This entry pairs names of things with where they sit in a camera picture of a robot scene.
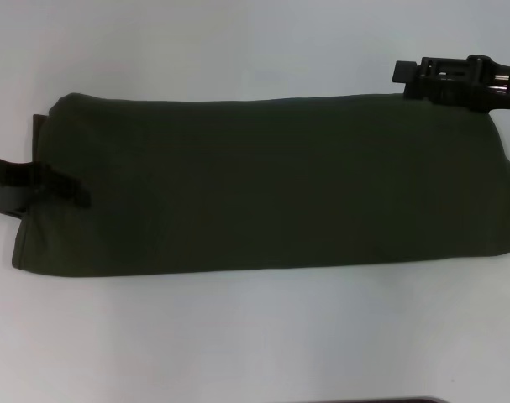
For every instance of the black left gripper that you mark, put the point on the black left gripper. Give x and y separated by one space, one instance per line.
6 191

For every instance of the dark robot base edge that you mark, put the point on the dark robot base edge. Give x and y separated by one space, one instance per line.
448 400

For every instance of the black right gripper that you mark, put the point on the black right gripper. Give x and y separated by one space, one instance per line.
498 90

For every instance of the dark green FREE t-shirt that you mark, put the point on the dark green FREE t-shirt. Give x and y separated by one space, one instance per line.
259 180

